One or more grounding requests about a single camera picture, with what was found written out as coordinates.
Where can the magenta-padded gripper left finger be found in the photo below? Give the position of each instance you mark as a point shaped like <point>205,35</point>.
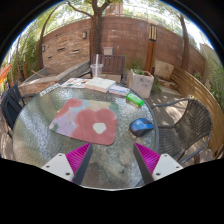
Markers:
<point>58,165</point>

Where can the wooden garden lamp post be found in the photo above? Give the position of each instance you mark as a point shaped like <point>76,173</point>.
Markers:
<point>150,50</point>

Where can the beige stone slab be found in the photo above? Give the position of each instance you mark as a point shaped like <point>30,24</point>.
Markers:
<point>164,69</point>

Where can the thin leaning tree trunk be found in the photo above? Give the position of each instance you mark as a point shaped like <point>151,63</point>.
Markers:
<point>40,50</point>

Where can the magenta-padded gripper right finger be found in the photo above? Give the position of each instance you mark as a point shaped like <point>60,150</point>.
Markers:
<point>166,165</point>

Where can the colourful picture booklet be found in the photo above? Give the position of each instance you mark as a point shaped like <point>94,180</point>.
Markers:
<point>75,82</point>

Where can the orange fabric canopy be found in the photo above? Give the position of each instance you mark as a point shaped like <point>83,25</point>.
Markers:
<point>4,73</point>

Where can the stone raised garden bed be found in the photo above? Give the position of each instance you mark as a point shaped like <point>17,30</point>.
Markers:
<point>36,85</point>

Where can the black wall lamp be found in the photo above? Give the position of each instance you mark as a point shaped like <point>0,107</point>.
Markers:
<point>43,48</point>
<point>84,34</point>

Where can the slim tree trunk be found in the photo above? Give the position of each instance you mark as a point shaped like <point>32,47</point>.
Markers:
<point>185,43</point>

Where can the dark wicker armchair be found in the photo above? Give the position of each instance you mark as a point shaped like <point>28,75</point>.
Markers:
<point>191,123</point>

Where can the grey wall box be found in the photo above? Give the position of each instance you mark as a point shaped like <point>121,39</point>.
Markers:
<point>108,51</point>

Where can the blue computer mouse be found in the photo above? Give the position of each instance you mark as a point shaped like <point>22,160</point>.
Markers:
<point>140,126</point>

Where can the blue and white booklet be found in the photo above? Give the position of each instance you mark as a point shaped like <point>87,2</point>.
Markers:
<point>119,90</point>

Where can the curved wooden slat fence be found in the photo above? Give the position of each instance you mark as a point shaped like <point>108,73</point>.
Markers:
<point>200,90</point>

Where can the clear plastic cup with straw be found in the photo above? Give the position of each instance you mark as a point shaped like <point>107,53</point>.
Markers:
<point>96,70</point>

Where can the white printed strip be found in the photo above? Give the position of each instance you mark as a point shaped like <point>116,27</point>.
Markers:
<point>50,89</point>

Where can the green wet wipes pack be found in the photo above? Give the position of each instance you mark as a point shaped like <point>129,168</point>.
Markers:
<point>135,99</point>

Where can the dark wooden slatted chair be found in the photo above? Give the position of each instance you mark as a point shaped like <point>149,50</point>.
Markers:
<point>113,64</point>

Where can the thick forked tree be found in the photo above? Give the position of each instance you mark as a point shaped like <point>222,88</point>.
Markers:
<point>96,36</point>

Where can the black slatted chair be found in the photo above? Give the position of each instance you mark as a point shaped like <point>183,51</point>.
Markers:
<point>11,106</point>

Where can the floral print mouse pad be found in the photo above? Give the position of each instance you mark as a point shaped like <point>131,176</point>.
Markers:
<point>86,121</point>

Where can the concrete planter with plant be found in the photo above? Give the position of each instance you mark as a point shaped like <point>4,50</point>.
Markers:
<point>141,83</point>

